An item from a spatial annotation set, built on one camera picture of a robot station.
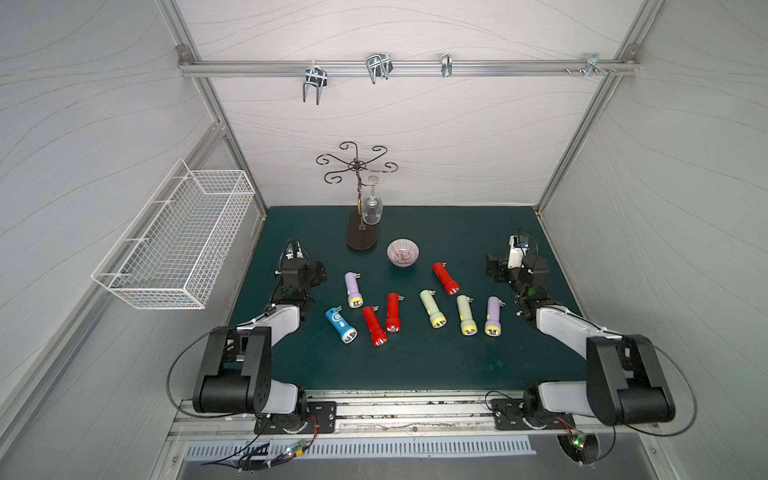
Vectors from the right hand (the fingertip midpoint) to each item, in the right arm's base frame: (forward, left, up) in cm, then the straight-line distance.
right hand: (507, 253), depth 90 cm
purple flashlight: (-13, +46, -9) cm, 49 cm away
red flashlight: (-23, +38, -11) cm, 46 cm away
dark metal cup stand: (+15, +49, -13) cm, 53 cm away
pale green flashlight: (-17, +21, -11) cm, 29 cm away
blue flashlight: (-24, +47, -9) cm, 53 cm away
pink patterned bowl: (+8, +32, -11) cm, 35 cm away
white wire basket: (-17, +86, +19) cm, 90 cm away
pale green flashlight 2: (-19, +12, -11) cm, 25 cm away
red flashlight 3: (-6, +16, -10) cm, 20 cm away
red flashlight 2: (-18, +34, -11) cm, 40 cm away
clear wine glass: (+11, +42, +7) cm, 44 cm away
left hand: (-4, +63, -2) cm, 63 cm away
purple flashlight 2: (-18, +5, -11) cm, 22 cm away
